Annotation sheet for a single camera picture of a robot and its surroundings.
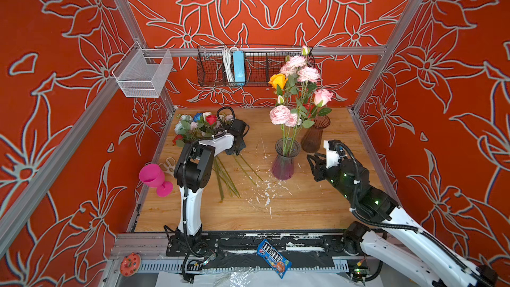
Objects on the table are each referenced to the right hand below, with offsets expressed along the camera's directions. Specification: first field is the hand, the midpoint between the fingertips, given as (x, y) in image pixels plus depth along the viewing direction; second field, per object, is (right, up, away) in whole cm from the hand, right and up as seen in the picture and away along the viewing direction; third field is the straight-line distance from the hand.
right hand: (311, 153), depth 71 cm
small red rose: (0, +18, +4) cm, 18 cm away
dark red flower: (-60, +4, +30) cm, 68 cm away
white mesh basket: (-75, +36, +24) cm, 87 cm away
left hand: (-29, -1, +32) cm, 44 cm away
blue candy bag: (-14, -38, -1) cm, 40 cm away
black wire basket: (-17, +42, +24) cm, 51 cm away
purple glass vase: (-8, -8, +15) cm, 19 cm away
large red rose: (-43, +14, +28) cm, 53 cm away
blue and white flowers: (-56, +9, +36) cm, 67 cm away
